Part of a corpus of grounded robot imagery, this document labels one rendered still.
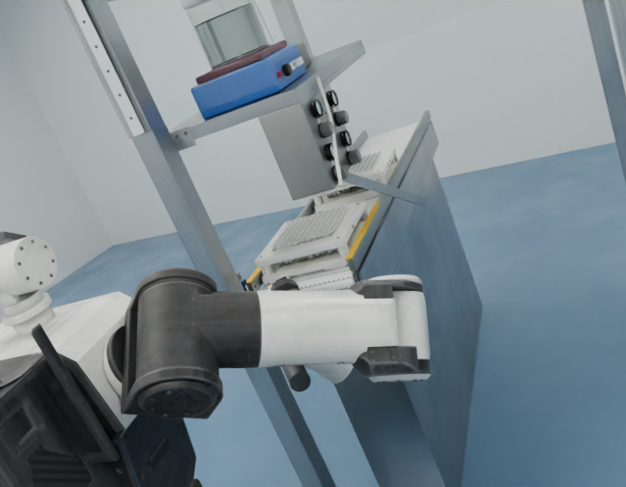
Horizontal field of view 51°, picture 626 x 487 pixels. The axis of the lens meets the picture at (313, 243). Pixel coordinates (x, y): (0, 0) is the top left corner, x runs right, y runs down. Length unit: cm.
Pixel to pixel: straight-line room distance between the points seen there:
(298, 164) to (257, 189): 432
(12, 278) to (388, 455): 137
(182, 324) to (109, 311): 15
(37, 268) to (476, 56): 397
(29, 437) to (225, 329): 23
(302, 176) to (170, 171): 29
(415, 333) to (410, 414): 106
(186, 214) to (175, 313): 79
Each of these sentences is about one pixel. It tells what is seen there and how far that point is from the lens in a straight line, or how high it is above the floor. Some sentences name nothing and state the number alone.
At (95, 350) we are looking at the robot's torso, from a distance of 81.
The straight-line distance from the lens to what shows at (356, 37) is 126.
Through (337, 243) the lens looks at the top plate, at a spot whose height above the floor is 95.
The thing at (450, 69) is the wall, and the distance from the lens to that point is 466.
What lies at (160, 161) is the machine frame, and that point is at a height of 128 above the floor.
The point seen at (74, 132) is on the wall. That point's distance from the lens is 693.
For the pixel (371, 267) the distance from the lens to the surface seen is 161.
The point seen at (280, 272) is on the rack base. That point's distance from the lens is 163.
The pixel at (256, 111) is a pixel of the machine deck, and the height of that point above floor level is 131.
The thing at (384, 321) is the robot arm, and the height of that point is 111.
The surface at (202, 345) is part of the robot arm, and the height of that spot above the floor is 119.
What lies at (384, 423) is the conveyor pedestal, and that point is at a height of 36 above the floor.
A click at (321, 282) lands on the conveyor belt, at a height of 88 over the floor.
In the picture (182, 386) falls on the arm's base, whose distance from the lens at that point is 70.
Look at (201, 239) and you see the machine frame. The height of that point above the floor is 109.
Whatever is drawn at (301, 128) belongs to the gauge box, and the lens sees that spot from 140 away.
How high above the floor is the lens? 146
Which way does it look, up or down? 19 degrees down
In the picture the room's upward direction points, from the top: 23 degrees counter-clockwise
